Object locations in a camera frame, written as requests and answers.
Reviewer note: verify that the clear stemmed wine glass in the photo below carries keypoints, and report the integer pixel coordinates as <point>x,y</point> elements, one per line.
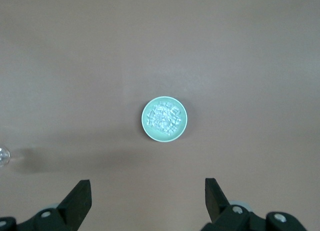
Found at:
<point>3,156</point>

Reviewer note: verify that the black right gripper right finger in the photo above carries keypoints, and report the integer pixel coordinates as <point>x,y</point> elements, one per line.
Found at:
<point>217,206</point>

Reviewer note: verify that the clear ice cube pile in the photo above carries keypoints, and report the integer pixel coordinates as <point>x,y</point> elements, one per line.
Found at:
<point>163,118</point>

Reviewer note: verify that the green ceramic bowl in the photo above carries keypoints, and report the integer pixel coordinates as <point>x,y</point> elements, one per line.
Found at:
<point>150,133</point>

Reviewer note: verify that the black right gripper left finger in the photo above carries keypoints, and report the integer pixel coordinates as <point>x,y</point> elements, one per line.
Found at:
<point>72,208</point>

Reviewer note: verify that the brown table cover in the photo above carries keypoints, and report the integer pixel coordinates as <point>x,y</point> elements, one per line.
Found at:
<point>75,66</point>

